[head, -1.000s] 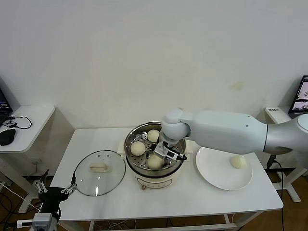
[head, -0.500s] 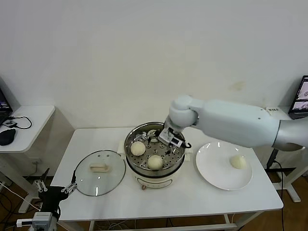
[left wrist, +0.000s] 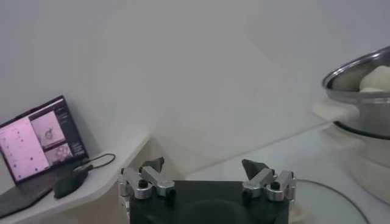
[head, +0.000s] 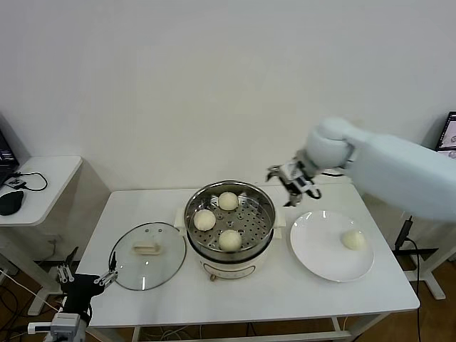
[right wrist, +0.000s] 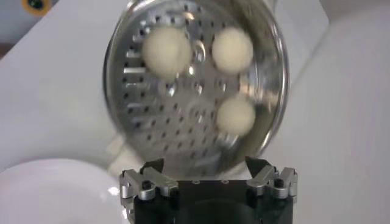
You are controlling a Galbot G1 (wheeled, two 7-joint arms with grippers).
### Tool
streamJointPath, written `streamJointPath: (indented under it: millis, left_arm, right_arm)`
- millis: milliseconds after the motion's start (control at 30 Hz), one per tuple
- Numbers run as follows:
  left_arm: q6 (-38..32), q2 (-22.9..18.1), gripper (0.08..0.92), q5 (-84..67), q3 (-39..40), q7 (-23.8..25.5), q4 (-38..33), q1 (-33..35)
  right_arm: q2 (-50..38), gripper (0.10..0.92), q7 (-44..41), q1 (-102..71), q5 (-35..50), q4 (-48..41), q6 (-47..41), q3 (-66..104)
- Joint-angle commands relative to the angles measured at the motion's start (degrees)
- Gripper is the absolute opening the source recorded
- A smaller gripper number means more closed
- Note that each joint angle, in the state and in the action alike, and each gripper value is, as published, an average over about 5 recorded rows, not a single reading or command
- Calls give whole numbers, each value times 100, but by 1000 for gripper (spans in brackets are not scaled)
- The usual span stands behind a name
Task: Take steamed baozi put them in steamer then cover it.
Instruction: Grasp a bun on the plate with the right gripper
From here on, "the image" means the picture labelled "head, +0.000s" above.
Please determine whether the round white plate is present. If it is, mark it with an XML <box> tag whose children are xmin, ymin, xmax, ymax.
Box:
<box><xmin>289</xmin><ymin>209</ymin><xmax>375</xmax><ymax>283</ymax></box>

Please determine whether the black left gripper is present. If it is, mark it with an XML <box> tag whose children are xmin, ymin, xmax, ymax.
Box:
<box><xmin>56</xmin><ymin>247</ymin><xmax>119</xmax><ymax>314</ymax></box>

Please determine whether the white table frame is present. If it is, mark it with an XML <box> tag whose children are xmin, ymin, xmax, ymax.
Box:
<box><xmin>85</xmin><ymin>313</ymin><xmax>393</xmax><ymax>342</ymax></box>

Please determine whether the black cable with adapter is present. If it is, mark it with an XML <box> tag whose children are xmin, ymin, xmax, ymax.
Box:
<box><xmin>394</xmin><ymin>214</ymin><xmax>423</xmax><ymax>342</ymax></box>

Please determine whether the thin black looped cable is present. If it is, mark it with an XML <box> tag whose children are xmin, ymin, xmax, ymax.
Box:
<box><xmin>14</xmin><ymin>172</ymin><xmax>48</xmax><ymax>192</ymax></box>

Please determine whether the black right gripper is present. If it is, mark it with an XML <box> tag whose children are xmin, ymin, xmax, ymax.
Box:
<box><xmin>266</xmin><ymin>163</ymin><xmax>304</xmax><ymax>208</ymax></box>

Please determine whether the black floor cable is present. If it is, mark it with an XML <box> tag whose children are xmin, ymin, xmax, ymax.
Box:
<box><xmin>0</xmin><ymin>284</ymin><xmax>33</xmax><ymax>342</ymax></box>

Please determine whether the perforated steel steamer basket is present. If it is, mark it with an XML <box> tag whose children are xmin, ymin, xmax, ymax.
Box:
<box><xmin>174</xmin><ymin>180</ymin><xmax>286</xmax><ymax>254</ymax></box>

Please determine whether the white cable bundle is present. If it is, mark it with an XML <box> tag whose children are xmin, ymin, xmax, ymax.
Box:
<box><xmin>156</xmin><ymin>327</ymin><xmax>188</xmax><ymax>342</ymax></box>

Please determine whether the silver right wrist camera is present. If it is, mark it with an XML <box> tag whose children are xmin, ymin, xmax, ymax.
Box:
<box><xmin>291</xmin><ymin>174</ymin><xmax>320</xmax><ymax>197</ymax></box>

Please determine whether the white floor cable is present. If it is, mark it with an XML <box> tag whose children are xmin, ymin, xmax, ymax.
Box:
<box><xmin>0</xmin><ymin>269</ymin><xmax>60</xmax><ymax>314</ymax></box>

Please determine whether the white side desk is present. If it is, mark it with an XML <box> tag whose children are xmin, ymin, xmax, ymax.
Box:
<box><xmin>0</xmin><ymin>155</ymin><xmax>112</xmax><ymax>317</ymax></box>
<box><xmin>359</xmin><ymin>177</ymin><xmax>456</xmax><ymax>300</ymax></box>

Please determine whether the glass lid with cream handle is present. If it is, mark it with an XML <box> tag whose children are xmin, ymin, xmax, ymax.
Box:
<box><xmin>108</xmin><ymin>221</ymin><xmax>187</xmax><ymax>292</ymax></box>

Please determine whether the white steamed baozi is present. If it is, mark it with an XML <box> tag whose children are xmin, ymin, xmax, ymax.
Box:
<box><xmin>217</xmin><ymin>191</ymin><xmax>239</xmax><ymax>211</ymax></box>
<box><xmin>217</xmin><ymin>229</ymin><xmax>242</xmax><ymax>252</ymax></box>
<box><xmin>341</xmin><ymin>229</ymin><xmax>366</xmax><ymax>251</ymax></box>
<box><xmin>193</xmin><ymin>209</ymin><xmax>217</xmax><ymax>232</ymax></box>

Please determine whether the black computer mouse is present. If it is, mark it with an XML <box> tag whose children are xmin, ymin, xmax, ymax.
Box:
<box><xmin>0</xmin><ymin>190</ymin><xmax>25</xmax><ymax>217</ymax></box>

